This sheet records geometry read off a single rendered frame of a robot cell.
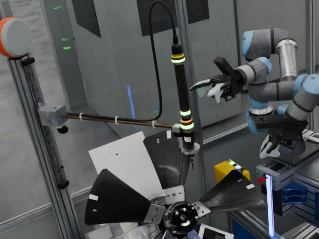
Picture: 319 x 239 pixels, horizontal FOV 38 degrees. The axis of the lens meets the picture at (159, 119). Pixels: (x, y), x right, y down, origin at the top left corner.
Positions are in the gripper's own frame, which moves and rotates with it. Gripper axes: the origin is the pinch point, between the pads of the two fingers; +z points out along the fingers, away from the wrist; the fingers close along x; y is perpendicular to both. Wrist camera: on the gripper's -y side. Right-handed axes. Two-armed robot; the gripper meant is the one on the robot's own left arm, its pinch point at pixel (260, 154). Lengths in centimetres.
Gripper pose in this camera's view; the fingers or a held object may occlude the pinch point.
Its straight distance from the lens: 171.5
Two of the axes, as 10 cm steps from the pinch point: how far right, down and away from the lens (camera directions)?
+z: -3.8, 7.5, 5.4
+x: 0.1, -5.8, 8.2
